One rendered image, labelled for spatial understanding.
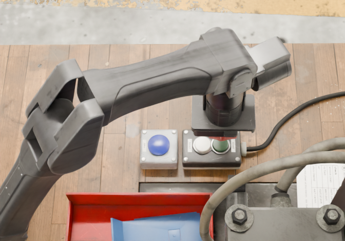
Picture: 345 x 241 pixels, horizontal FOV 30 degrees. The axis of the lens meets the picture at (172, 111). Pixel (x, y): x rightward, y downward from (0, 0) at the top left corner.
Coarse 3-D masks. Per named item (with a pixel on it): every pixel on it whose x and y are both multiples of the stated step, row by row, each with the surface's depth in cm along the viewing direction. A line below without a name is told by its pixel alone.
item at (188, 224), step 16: (112, 224) 109; (128, 224) 112; (144, 224) 112; (160, 224) 112; (176, 224) 112; (192, 224) 112; (112, 240) 108; (128, 240) 111; (144, 240) 111; (160, 240) 110; (192, 240) 110
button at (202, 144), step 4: (196, 140) 116; (200, 140) 116; (204, 140) 116; (208, 140) 116; (196, 144) 115; (200, 144) 115; (204, 144) 115; (208, 144) 115; (196, 148) 115; (200, 148) 115; (204, 148) 115; (208, 148) 115
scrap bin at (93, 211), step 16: (80, 192) 110; (96, 192) 110; (112, 192) 109; (80, 208) 114; (96, 208) 114; (112, 208) 114; (128, 208) 114; (144, 208) 114; (160, 208) 114; (176, 208) 113; (192, 208) 113; (80, 224) 113; (96, 224) 113; (80, 240) 111; (96, 240) 111
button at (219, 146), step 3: (213, 141) 116; (216, 141) 116; (219, 141) 116; (222, 141) 115; (225, 141) 115; (213, 144) 115; (216, 144) 115; (219, 144) 115; (222, 144) 115; (225, 144) 115; (213, 147) 115; (216, 147) 115; (219, 147) 115; (222, 147) 115; (225, 147) 115; (216, 150) 115; (219, 150) 115; (222, 150) 115; (225, 150) 115
